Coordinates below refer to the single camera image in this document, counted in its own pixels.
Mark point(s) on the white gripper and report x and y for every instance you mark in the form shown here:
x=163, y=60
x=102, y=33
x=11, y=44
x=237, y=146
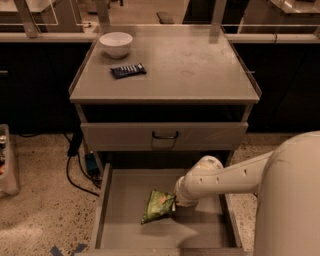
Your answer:
x=183, y=194

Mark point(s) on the green jalapeno chip bag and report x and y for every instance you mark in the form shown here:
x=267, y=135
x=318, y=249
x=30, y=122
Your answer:
x=159, y=205

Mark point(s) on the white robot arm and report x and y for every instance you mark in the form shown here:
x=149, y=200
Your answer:
x=287, y=182

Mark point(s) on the open grey middle drawer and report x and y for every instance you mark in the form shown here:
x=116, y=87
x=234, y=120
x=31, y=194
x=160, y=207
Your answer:
x=138, y=214

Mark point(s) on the closed grey top drawer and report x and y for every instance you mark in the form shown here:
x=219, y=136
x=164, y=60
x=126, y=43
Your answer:
x=193, y=136

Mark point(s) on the grey drawer cabinet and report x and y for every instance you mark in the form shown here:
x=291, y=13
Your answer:
x=192, y=75

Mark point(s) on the blue power adapter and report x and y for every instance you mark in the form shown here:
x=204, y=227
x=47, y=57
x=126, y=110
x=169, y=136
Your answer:
x=91, y=165

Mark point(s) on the dark blue snack bar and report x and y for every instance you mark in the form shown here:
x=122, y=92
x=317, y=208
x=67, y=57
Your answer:
x=127, y=71

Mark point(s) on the white ceramic bowl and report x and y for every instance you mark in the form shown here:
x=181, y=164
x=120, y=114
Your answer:
x=116, y=44

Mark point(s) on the clear plastic bin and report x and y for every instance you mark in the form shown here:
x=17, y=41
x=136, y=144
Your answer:
x=9, y=178

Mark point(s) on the black drawer handle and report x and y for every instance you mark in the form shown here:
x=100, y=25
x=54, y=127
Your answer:
x=165, y=137

